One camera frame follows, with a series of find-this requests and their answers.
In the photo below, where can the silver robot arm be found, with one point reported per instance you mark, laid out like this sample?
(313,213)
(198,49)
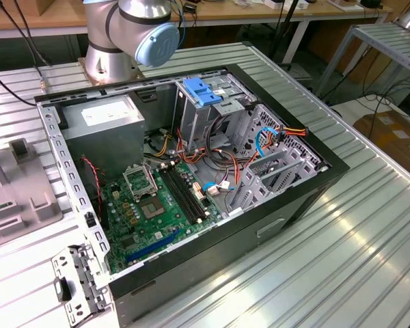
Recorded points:
(106,34)

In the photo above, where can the grey metal disk bay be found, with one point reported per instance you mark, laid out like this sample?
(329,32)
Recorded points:
(254,198)

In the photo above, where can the white board connector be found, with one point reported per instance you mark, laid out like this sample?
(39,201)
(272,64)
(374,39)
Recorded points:
(197,191)

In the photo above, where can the black RAM slot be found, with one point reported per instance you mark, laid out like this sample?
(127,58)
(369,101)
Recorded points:
(189,189)
(184,192)
(181,194)

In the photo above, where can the grey optical drive cage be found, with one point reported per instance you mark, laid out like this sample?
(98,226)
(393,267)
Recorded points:
(194,123)

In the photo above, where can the green motherboard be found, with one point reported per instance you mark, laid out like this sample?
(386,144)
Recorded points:
(164,218)

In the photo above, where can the CPU socket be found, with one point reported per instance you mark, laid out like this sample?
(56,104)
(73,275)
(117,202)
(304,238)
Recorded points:
(152,207)

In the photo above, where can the blue plastic drive latch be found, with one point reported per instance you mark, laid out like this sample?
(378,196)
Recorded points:
(200,92)

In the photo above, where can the blue expansion slot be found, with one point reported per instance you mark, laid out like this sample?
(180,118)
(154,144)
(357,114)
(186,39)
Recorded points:
(153,246)

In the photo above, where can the black open PC case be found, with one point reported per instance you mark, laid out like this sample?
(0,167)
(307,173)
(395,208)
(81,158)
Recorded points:
(208,263)

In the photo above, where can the grey power supply unit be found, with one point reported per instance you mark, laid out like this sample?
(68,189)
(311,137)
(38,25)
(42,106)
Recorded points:
(102,143)

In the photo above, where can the black case fan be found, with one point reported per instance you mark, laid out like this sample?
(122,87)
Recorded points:
(90,181)

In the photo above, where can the wooden desk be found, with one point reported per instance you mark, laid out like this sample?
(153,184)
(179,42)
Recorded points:
(225,13)

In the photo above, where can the small white box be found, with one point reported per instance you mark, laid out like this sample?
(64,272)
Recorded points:
(273,4)

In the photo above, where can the grey parts rack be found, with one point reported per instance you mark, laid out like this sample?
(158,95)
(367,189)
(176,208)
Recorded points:
(20,191)

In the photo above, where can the large brown cardboard box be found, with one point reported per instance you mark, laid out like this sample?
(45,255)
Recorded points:
(396,136)

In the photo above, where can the grey metal side table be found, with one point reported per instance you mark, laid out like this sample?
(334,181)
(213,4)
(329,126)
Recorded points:
(379,37)

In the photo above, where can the small cardboard box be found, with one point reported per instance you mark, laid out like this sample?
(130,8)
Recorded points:
(54,7)

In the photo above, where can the brown square base plate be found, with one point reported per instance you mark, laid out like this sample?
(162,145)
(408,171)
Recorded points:
(136,73)

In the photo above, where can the black case switch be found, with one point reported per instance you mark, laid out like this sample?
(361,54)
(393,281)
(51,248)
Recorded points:
(89,220)

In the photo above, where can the grey metal slot bracket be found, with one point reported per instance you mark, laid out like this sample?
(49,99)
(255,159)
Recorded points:
(63,261)

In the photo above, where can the black bracket latch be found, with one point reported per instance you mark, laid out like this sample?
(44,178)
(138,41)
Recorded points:
(63,290)

